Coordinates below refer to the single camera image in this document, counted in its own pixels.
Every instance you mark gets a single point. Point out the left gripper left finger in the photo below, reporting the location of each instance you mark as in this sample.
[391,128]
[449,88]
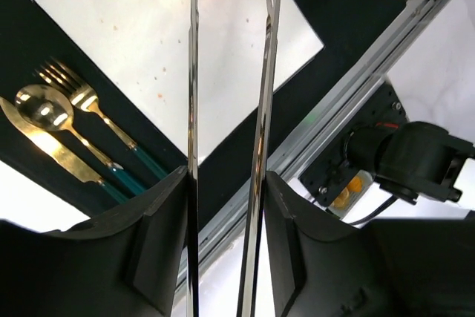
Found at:
[123,262]

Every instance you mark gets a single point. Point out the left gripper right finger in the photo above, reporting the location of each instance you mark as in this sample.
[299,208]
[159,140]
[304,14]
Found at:
[321,266]

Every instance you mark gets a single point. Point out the silver metal tongs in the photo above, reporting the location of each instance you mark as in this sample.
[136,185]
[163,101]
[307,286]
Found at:
[254,218]

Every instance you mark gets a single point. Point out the white square plate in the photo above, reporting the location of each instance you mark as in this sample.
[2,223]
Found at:
[142,47]

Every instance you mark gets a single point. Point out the black placemat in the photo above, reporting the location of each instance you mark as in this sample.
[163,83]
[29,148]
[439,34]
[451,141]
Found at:
[28,37]

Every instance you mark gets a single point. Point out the gold knife teal handle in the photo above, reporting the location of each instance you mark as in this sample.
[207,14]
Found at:
[62,155]

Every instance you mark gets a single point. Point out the gold spoon teal handle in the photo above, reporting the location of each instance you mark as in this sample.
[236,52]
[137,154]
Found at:
[50,110]

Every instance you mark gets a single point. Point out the gold fork teal handle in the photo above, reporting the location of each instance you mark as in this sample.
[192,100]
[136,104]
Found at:
[82,96]

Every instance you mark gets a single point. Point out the aluminium rail frame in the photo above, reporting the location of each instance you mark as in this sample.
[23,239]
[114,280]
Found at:
[371,79]

